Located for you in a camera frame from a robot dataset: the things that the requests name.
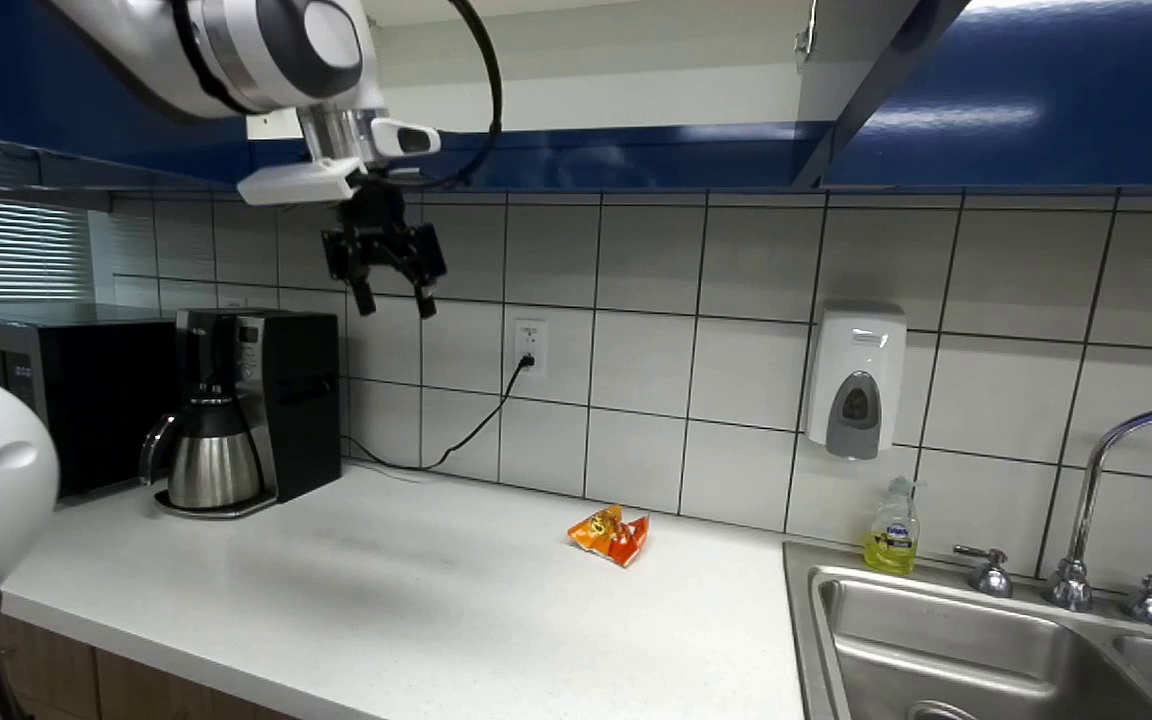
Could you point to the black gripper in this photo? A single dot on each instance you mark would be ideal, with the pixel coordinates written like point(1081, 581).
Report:
point(371, 230)

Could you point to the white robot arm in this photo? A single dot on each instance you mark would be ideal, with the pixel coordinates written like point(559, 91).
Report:
point(304, 57)

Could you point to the blue open cabinet door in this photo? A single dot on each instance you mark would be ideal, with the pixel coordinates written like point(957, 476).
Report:
point(851, 57)

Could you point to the blue upper cabinet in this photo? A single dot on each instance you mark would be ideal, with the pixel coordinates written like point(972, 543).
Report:
point(1016, 98)

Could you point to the steel coffee maker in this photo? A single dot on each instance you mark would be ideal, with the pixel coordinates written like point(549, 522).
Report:
point(258, 412)

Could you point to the black microwave oven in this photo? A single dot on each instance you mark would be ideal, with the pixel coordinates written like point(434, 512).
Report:
point(97, 376)

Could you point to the orange snack packet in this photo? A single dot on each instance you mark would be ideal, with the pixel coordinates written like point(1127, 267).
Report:
point(608, 532)

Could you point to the white soap dispenser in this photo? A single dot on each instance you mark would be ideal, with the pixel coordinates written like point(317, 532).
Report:
point(855, 394)

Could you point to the yellow dish soap bottle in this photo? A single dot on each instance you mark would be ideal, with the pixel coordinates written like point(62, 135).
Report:
point(890, 543)

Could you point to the stainless steel double sink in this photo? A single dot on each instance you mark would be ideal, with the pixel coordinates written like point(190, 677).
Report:
point(938, 651)

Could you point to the chrome sink faucet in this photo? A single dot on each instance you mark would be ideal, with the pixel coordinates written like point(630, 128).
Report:
point(1086, 537)

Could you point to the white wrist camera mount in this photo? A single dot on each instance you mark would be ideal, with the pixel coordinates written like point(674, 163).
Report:
point(346, 159)

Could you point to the white wall outlet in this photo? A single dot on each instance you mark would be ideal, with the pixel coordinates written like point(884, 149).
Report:
point(528, 347)

